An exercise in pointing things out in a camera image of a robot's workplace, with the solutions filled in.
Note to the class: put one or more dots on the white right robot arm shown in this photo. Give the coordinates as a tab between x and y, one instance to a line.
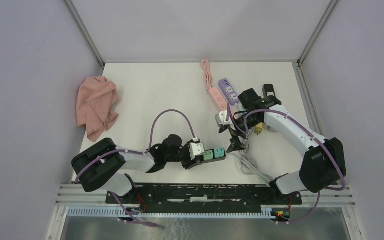
323	161

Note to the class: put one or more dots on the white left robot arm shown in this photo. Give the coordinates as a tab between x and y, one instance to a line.
98	166

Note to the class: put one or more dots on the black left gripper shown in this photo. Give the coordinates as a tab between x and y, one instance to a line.
189	163

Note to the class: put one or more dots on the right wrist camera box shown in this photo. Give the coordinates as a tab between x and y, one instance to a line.
223	119

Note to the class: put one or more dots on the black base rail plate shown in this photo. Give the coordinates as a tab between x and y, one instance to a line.
158	198

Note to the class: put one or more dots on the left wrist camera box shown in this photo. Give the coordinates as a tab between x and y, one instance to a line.
196	148

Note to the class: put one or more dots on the black power strip white sockets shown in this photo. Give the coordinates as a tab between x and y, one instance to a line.
268	90

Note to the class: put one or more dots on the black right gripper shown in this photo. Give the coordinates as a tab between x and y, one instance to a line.
235	144

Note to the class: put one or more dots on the teal charger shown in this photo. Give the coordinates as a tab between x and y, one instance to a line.
208	156

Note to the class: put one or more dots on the pink cloth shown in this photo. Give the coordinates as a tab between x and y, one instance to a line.
94	106

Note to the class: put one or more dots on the pink power strip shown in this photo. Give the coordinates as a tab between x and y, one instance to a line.
218	98

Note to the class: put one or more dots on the purple power strip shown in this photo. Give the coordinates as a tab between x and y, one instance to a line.
228	92

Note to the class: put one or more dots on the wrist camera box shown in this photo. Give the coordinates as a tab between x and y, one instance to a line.
196	148
223	119

